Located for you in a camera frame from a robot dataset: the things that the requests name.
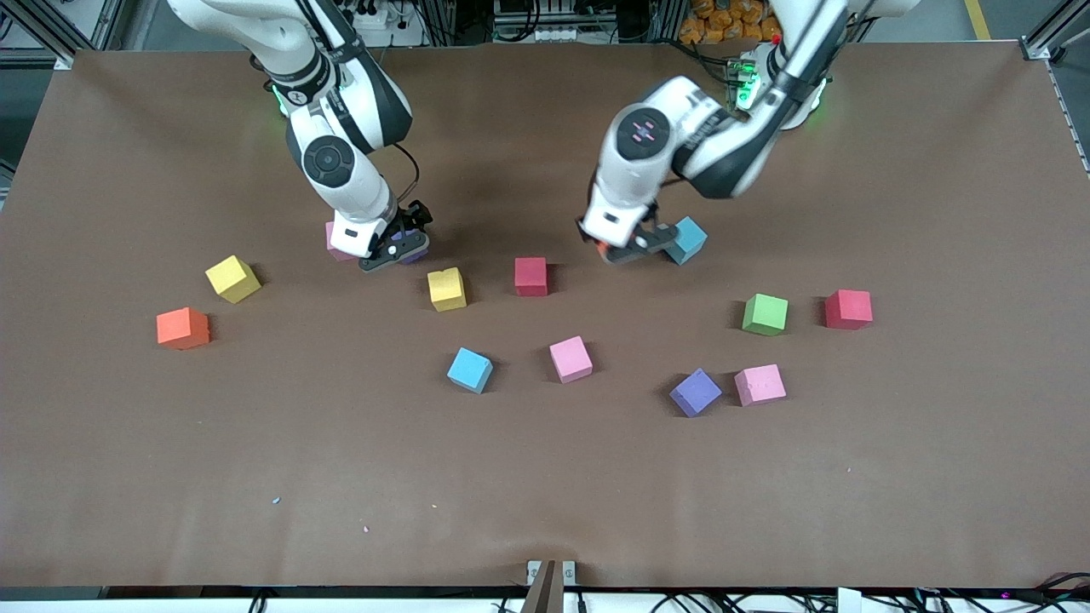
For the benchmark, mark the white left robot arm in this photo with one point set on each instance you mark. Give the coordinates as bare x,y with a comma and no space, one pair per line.
647,136

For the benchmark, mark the yellow foam cube with notch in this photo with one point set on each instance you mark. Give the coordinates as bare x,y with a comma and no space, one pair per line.
446,289

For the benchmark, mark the white power strip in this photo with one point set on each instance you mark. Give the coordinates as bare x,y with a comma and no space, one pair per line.
392,30

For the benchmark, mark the purple foam cube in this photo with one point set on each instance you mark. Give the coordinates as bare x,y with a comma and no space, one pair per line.
696,392
419,252

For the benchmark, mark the grey equipment rack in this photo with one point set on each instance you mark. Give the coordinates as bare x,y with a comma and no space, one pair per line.
553,32

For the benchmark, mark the white plug box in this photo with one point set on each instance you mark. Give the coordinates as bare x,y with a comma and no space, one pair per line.
849,603

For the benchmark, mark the bag of orange items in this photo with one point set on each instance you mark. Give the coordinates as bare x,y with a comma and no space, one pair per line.
724,21

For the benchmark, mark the blue foam cube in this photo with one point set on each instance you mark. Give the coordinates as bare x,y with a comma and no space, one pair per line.
470,370
691,241

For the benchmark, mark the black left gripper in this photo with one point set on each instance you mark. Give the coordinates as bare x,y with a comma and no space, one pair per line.
656,232

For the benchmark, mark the aluminium frame strut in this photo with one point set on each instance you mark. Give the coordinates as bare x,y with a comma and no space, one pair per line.
1037,49
51,38

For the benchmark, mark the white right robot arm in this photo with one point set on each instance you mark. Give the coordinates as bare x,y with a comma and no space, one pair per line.
341,170

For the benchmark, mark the pink foam cube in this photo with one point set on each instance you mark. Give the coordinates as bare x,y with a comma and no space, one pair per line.
570,359
760,385
329,238

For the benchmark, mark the metal clamp bracket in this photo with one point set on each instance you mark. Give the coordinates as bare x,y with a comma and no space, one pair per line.
536,572

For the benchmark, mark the red foam cube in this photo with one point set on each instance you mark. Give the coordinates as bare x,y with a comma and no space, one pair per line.
530,277
848,309

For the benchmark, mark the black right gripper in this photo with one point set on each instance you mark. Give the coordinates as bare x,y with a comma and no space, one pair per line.
414,218

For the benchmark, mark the green foam cube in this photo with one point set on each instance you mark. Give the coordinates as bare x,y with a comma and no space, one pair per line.
765,314

